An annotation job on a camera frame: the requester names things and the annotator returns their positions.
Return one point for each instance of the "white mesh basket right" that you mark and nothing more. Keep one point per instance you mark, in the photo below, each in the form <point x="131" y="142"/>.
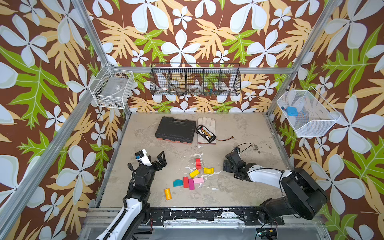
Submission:
<point x="316" y="115"/>

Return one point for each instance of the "tape roll in basket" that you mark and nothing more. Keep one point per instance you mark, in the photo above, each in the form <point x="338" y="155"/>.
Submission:
<point x="195" y="88"/>

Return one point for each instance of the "red square block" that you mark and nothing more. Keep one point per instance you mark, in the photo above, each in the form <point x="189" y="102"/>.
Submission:
<point x="185" y="182"/>

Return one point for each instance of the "white wire basket left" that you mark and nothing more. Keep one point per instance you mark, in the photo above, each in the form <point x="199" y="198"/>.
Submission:
<point x="111" y="88"/>

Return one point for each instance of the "pink rectangular block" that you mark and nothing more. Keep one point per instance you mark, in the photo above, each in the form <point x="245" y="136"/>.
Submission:
<point x="198" y="180"/>

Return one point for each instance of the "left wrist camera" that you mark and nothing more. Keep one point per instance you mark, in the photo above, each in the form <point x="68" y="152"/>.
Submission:
<point x="143" y="158"/>

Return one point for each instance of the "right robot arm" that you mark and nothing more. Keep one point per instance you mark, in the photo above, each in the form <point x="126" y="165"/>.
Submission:
<point x="301" y="195"/>

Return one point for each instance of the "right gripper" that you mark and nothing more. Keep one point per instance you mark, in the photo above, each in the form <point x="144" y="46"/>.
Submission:
<point x="231" y="162"/>

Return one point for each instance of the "orange cylinder block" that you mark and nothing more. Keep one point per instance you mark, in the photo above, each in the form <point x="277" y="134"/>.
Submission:
<point x="168" y="194"/>

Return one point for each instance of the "black tool case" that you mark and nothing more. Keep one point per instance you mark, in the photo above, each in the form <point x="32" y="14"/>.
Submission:
<point x="174" y="130"/>

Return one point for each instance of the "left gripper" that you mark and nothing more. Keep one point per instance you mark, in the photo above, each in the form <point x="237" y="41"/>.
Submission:
<point x="161" y="162"/>

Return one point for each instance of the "black charger board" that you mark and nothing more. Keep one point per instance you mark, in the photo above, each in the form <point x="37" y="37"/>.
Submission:
<point x="206" y="134"/>

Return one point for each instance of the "magenta rectangular block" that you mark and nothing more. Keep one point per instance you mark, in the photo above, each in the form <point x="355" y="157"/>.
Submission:
<point x="191" y="184"/>

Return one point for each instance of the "yellow arch block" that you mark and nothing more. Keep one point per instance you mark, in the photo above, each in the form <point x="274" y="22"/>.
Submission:
<point x="209" y="171"/>

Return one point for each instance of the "teal quarter-round block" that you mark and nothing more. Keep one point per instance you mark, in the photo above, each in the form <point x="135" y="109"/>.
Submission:
<point x="178" y="183"/>

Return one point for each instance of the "blue object in basket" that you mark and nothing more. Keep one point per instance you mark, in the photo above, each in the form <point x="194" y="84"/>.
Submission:
<point x="292" y="111"/>

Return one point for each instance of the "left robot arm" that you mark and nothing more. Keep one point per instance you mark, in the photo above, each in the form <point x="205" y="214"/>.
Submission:
<point x="136" y="209"/>

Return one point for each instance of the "yellow rectangular block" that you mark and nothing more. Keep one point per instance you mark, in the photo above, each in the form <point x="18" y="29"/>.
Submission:
<point x="195" y="173"/>

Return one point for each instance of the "black wire basket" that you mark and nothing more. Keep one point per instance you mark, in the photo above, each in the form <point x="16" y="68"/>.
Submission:
<point x="175" y="78"/>

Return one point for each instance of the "red arch block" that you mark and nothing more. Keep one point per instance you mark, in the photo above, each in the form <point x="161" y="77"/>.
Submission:
<point x="198" y="164"/>

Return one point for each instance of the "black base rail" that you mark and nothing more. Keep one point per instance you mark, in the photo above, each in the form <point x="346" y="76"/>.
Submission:
<point x="246" y="215"/>

